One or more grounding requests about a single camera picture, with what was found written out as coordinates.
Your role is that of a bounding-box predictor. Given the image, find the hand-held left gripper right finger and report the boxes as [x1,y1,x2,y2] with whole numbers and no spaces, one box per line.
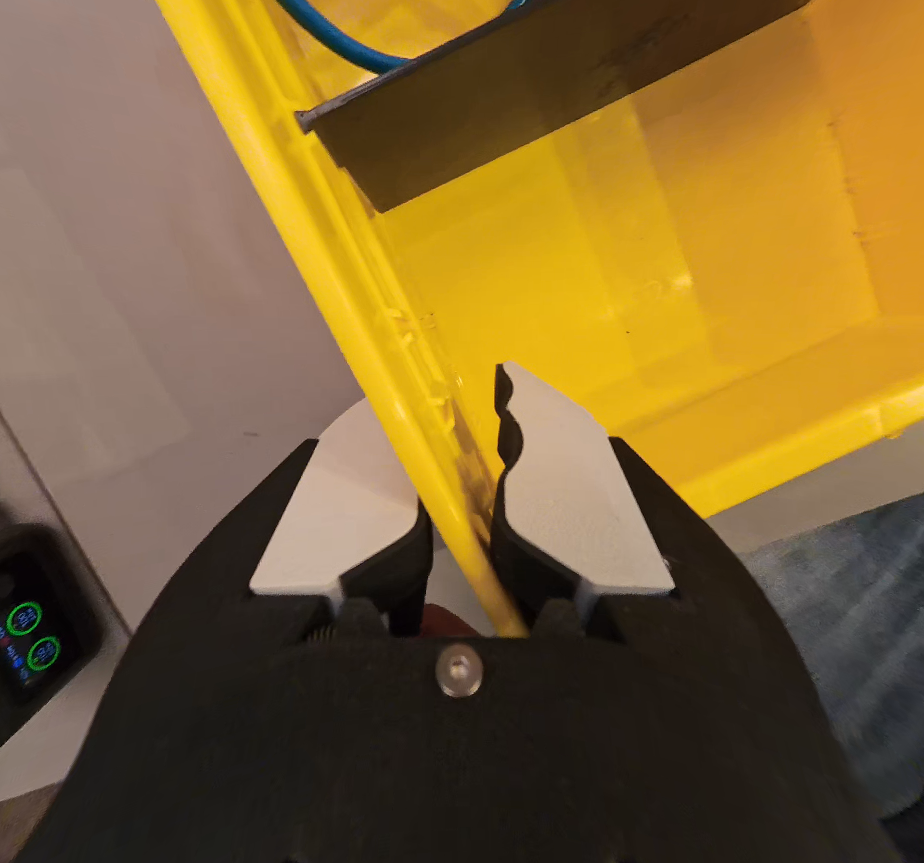
[489,361,677,635]

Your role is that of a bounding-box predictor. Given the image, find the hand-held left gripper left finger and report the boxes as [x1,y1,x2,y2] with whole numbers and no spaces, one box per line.
[249,397,435,638]

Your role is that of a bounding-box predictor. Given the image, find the yellow plastic bin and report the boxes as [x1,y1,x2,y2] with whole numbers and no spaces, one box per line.
[123,0,924,639]

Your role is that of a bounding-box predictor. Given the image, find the black power station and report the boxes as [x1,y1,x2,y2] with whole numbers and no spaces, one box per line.
[0,517,103,746]

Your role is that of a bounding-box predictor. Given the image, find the blue grey rug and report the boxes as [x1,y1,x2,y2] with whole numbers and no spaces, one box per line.
[736,494,924,819]

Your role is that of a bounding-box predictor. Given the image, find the black bin divider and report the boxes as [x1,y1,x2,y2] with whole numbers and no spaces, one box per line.
[295,0,883,213]

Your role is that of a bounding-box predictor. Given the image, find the blue ethernet cable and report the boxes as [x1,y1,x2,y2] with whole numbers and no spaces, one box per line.
[230,0,596,76]

